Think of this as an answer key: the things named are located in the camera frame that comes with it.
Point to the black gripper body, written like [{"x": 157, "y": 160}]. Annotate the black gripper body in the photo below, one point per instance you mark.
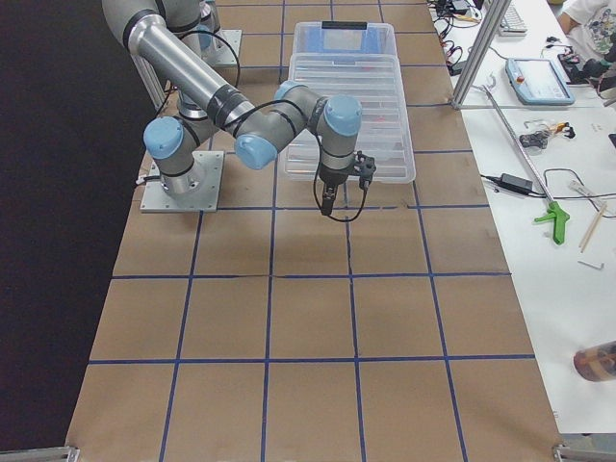
[{"x": 332, "y": 177}]

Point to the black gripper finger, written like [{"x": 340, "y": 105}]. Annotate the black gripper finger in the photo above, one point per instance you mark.
[{"x": 328, "y": 199}]

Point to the clear plastic storage box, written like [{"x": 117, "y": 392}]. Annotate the clear plastic storage box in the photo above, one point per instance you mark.
[{"x": 361, "y": 60}]

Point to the blue plastic tray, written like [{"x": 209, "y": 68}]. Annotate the blue plastic tray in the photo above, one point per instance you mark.
[{"x": 319, "y": 40}]

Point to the black box latch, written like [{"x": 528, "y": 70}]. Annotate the black box latch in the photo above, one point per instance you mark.
[{"x": 344, "y": 25}]

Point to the black power adapter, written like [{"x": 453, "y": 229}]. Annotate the black power adapter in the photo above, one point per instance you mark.
[{"x": 512, "y": 183}]

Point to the blue teach pendant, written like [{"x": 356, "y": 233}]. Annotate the blue teach pendant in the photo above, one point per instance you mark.
[{"x": 537, "y": 82}]

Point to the wooden chopsticks pair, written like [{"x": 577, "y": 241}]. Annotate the wooden chopsticks pair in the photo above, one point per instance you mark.
[{"x": 591, "y": 228}]

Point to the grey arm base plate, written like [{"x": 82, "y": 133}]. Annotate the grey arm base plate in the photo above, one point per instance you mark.
[{"x": 195, "y": 191}]

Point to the aluminium frame post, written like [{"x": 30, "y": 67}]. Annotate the aluminium frame post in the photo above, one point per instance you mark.
[{"x": 490, "y": 24}]

